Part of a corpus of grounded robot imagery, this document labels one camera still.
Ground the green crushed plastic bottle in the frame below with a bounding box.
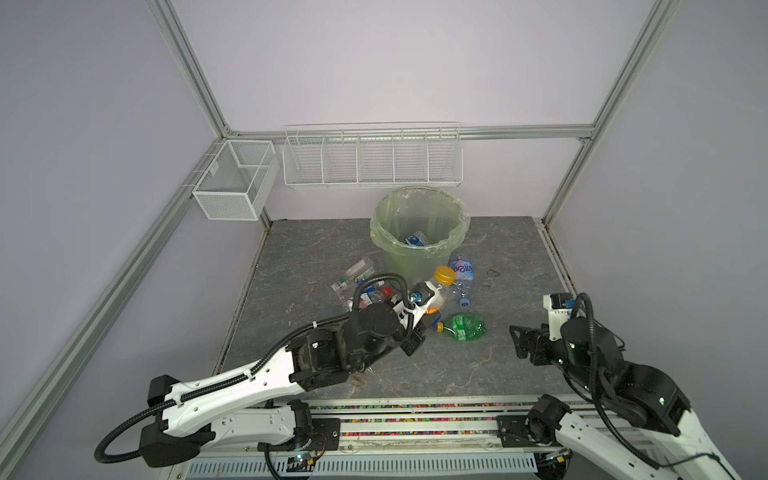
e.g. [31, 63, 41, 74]
[436, 313, 486, 342]

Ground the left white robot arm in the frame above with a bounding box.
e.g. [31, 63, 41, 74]
[94, 273, 441, 468]

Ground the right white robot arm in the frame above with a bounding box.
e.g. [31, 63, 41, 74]
[497, 293, 738, 479]

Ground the green lined mesh waste bin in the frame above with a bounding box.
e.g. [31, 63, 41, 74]
[370, 186, 470, 285]

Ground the red label clear bottle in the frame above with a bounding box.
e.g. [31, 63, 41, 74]
[358, 286, 392, 309]

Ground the white yellow label bottle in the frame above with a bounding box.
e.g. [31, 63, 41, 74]
[410, 266, 456, 314]

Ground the clear square bottle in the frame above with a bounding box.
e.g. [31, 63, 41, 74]
[345, 257, 375, 281]

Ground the clear bottle blue pink label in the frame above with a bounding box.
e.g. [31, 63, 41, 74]
[449, 252, 475, 307]

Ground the blue label bottle back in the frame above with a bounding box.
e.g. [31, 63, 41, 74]
[331, 278, 359, 297]

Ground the small white mesh basket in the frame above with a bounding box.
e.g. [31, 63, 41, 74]
[192, 140, 279, 221]

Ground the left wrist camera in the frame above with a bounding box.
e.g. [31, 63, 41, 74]
[409, 281, 445, 320]

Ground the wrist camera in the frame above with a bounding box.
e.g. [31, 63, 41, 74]
[542, 292, 575, 341]
[409, 281, 445, 320]

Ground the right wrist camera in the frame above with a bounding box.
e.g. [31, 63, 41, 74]
[542, 292, 575, 341]

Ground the long white wire shelf basket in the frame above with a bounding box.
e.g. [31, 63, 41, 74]
[283, 122, 464, 188]

